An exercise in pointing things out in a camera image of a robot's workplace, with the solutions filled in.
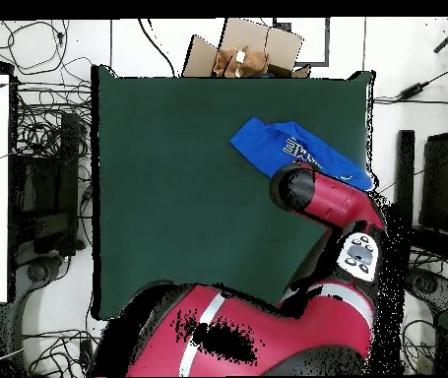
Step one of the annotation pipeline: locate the blue laundry item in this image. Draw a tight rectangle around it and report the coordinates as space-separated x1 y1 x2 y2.
228 116 374 192

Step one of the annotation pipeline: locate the dark green table cloth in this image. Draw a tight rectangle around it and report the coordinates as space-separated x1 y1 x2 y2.
91 64 376 321

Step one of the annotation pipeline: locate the brown plush toy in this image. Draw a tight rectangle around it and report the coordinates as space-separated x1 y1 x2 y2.
212 43 270 79

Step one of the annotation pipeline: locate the brown cardboard box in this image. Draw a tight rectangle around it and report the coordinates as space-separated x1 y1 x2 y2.
181 17 312 80

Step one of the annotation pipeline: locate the black equipment case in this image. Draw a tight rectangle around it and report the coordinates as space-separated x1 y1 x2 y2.
12 111 87 257

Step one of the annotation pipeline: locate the black upright bar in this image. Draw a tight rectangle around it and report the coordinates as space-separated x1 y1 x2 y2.
392 129 416 237

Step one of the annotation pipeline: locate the dark stand foot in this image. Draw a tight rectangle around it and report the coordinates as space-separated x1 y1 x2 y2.
10 253 71 371
404 265 448 316

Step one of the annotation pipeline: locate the black power strip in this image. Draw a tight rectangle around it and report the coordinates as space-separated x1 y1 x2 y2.
78 338 96 373

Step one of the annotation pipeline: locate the black chair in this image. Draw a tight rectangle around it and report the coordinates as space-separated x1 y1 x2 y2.
417 129 448 237

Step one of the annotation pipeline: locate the black curved floor cable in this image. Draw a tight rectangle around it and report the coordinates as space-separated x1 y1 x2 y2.
136 17 177 78

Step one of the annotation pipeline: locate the grey floor frame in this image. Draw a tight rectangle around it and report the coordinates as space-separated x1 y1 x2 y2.
272 17 332 68

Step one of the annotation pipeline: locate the black floor cable tangle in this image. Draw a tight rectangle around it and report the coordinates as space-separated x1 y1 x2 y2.
406 235 448 277

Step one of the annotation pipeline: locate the black power adapter with cable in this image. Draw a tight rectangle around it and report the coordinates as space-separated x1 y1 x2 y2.
394 58 448 101

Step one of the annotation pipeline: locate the black looped cable with plug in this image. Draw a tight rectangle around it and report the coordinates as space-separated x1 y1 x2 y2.
0 19 71 76

